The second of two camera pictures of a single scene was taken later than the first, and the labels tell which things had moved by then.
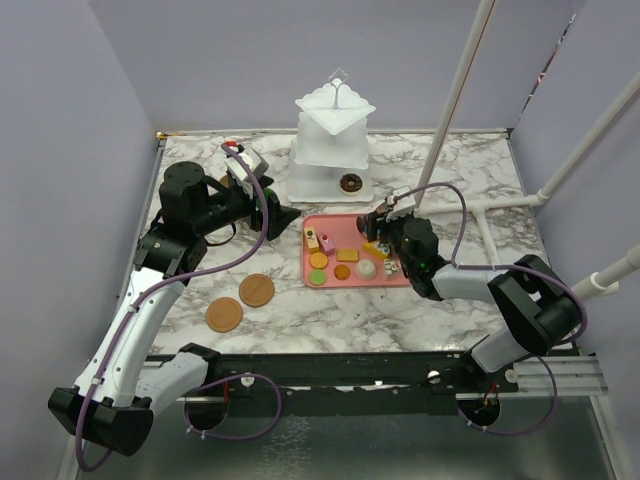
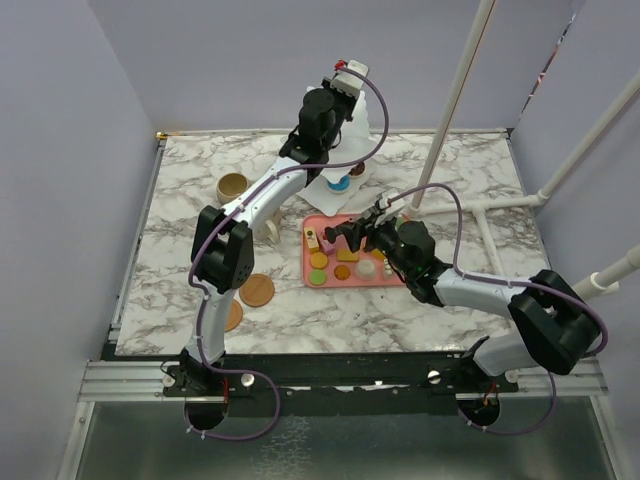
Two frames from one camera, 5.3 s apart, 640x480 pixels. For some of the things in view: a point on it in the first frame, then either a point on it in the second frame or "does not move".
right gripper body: (390, 232) -> (377, 237)
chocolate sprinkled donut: (350, 184) -> (358, 170)
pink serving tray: (337, 254) does not move
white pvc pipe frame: (603, 281) does not move
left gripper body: (272, 199) -> (342, 102)
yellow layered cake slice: (312, 239) does not move
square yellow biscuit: (347, 255) does not move
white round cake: (365, 269) does not move
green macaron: (317, 277) does not move
